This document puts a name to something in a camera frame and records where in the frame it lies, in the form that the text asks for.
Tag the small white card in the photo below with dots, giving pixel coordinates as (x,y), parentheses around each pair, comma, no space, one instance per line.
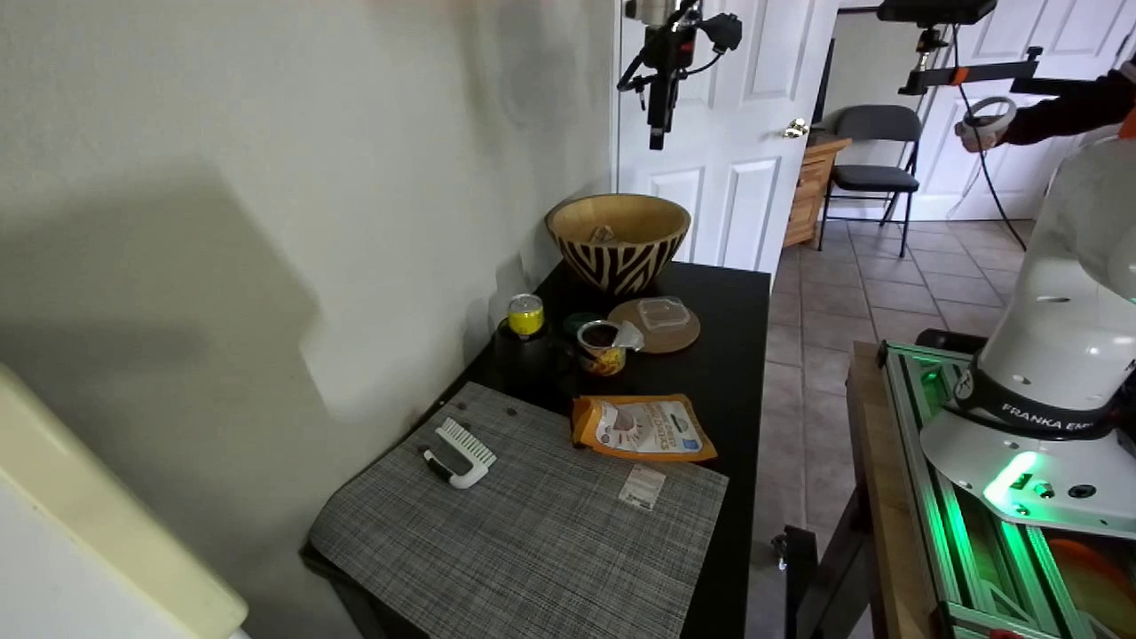
(644,487)

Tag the operator hand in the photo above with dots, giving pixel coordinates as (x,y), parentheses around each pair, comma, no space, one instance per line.
(979,133)

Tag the black table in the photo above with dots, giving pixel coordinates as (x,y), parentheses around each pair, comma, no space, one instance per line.
(728,341)

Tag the white stapler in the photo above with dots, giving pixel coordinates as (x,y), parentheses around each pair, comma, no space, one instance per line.
(462,455)

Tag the black folding chair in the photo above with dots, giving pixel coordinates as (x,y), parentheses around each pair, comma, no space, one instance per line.
(874,180)

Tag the black sleeved forearm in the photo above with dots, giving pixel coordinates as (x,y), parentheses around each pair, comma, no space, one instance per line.
(1077,107)

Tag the cream white appliance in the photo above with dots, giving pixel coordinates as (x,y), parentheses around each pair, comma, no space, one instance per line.
(84,533)

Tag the dark yellow patterned mug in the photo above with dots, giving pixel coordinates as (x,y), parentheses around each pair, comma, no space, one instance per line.
(599,354)

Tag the green lit metal frame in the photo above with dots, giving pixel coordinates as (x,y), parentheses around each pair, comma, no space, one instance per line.
(960,533)

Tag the black flat device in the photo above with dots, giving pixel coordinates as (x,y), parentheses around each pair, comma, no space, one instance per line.
(946,341)

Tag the orange snack packet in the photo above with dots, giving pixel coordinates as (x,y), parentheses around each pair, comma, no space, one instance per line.
(642,428)

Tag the white closet door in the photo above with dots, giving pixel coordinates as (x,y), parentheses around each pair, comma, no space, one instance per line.
(1068,36)

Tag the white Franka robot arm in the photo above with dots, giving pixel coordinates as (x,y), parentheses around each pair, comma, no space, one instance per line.
(1068,320)

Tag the yellow cup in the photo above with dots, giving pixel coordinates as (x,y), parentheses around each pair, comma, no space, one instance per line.
(527,318)

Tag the grey woven placemat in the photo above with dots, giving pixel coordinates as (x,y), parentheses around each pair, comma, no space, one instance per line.
(535,557)

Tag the white panel door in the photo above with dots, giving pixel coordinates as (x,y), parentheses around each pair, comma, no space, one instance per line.
(757,180)

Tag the black camera stand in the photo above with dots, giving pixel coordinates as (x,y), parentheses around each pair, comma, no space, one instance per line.
(972,71)

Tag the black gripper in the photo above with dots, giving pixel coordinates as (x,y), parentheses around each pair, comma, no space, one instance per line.
(668,41)

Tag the clear plastic container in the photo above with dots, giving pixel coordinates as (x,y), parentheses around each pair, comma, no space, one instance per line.
(665,313)

